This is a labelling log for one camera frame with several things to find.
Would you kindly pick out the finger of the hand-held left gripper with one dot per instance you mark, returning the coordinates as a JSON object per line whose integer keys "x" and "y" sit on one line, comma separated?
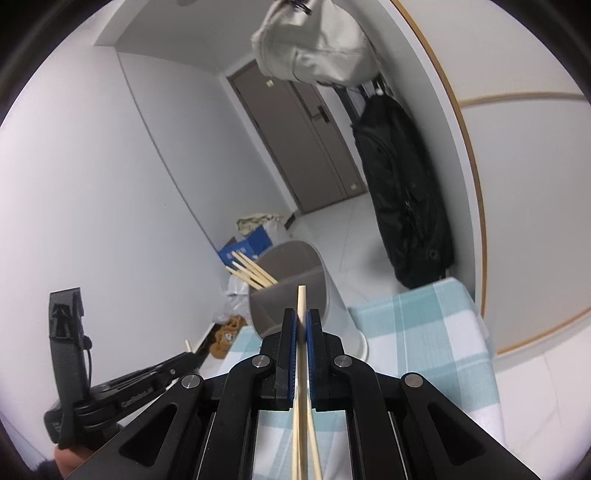
{"x": 178, "y": 367}

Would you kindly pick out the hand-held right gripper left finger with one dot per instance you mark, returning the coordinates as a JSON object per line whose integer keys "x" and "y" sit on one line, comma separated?
{"x": 289, "y": 355}

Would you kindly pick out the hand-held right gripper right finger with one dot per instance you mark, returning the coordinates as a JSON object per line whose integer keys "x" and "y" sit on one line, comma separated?
{"x": 314, "y": 355}

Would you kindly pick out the grey chopstick holder cup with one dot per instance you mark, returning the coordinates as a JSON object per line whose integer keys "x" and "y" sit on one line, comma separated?
{"x": 332, "y": 304}

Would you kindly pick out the person's left hand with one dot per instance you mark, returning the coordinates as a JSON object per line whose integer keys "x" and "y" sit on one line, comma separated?
{"x": 74, "y": 461}

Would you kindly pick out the brown plush slippers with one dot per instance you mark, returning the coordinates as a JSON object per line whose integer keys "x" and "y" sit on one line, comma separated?
{"x": 226, "y": 339}

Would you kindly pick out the white plastic bag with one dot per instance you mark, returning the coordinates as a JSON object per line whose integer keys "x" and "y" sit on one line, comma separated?
{"x": 233, "y": 300}

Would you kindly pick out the checkered teal tablecloth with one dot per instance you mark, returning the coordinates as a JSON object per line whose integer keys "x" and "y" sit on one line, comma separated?
{"x": 415, "y": 332}

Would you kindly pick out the blue cardboard box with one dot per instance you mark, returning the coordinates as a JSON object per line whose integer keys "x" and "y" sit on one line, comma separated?
{"x": 258, "y": 242}

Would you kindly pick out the white sack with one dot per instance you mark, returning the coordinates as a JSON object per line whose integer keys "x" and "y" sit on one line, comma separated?
{"x": 277, "y": 230}

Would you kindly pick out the black jacket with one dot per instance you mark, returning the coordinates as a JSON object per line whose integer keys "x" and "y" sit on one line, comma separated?
{"x": 406, "y": 194}

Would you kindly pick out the brown door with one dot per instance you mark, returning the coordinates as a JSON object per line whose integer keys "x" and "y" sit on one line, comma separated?
{"x": 300, "y": 152}

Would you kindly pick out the beige fabric bag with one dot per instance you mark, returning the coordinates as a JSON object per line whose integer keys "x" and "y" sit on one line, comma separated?
{"x": 318, "y": 41}

